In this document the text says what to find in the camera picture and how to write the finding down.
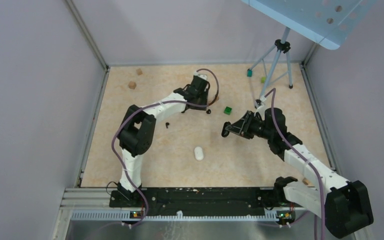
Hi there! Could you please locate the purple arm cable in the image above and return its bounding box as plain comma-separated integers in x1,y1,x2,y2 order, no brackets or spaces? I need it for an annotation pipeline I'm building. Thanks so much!
111,68,220,229
261,87,327,240

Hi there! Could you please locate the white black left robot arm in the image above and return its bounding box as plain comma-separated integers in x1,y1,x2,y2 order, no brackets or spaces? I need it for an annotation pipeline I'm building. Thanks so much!
116,72,210,207

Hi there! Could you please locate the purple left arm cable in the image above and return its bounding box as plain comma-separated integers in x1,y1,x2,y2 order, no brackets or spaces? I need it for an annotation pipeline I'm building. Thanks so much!
111,68,220,229

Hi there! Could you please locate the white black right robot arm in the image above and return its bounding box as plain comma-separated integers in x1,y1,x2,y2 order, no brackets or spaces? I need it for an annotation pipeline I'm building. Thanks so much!
221,107,374,239

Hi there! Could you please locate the black earbud charging case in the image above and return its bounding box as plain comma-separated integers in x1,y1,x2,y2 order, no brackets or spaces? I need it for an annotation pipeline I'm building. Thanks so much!
221,121,231,138

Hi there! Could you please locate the grey tripod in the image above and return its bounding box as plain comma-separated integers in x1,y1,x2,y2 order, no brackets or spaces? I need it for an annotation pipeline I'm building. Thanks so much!
247,27,294,107

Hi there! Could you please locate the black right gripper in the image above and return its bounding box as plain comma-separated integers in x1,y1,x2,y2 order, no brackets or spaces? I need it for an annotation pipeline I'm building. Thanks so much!
226,110,273,140

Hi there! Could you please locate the green block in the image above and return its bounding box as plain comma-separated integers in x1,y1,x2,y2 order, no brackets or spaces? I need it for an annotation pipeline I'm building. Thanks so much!
224,106,233,115

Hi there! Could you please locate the small tan wooden cube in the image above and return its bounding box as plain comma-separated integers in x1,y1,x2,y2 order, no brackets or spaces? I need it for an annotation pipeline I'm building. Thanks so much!
136,68,143,76

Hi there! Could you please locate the tan block near base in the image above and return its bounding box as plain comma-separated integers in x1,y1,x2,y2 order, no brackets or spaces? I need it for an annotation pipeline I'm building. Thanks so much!
302,178,311,186

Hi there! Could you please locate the teal cube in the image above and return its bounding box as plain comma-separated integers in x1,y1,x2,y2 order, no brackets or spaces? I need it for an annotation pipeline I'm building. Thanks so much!
246,69,253,78

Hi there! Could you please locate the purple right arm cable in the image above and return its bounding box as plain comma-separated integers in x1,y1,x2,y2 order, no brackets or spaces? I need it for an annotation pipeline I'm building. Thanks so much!
261,87,327,240

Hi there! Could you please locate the light blue perforated panel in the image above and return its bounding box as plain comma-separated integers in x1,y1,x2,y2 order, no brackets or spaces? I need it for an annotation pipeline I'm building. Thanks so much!
243,0,376,50

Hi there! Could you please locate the white earbud charging case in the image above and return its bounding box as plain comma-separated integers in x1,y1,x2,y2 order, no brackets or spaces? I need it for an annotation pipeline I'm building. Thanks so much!
193,146,205,161

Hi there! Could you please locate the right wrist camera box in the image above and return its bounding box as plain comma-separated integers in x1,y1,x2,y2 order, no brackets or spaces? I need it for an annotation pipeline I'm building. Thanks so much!
254,98,266,111

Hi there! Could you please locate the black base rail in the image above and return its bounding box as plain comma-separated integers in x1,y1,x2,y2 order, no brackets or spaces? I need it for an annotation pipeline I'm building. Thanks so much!
109,186,307,218

